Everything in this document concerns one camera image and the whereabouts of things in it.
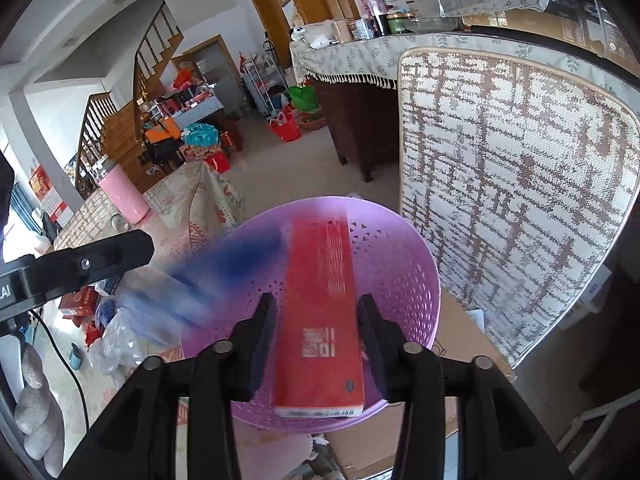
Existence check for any blue carton box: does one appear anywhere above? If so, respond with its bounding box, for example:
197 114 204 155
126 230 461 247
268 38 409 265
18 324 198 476
120 228 285 332

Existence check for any long red carton box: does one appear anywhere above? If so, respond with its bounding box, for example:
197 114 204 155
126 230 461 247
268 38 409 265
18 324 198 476
270 212 364 418

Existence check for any gloved left hand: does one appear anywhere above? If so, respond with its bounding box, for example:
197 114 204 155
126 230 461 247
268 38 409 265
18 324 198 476
14 344 65 479

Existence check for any red flat packet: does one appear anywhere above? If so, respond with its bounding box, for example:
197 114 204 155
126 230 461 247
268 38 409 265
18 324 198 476
58 286 99 316

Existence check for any clear crumpled plastic bag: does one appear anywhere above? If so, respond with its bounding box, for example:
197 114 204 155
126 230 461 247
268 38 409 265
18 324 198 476
88 308 148 388

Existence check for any light blue small item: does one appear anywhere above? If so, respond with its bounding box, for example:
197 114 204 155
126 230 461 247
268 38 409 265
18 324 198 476
68 342 84 370

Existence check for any pink thermos bottle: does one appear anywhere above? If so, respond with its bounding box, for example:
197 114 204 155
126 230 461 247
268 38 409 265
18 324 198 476
93 155 150 226

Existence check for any wooden staircase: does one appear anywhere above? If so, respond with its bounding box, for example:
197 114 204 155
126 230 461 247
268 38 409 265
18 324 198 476
73 3 183 198

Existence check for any near patterned chair back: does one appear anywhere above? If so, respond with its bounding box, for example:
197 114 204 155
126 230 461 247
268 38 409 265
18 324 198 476
397 46 640 369

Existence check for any green plastic bag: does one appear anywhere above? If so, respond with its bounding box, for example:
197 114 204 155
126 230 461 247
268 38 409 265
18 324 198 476
288 84 319 112

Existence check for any sideboard with patterned cloth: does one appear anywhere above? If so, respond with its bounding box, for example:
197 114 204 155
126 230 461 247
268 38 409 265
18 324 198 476
290 34 639 184

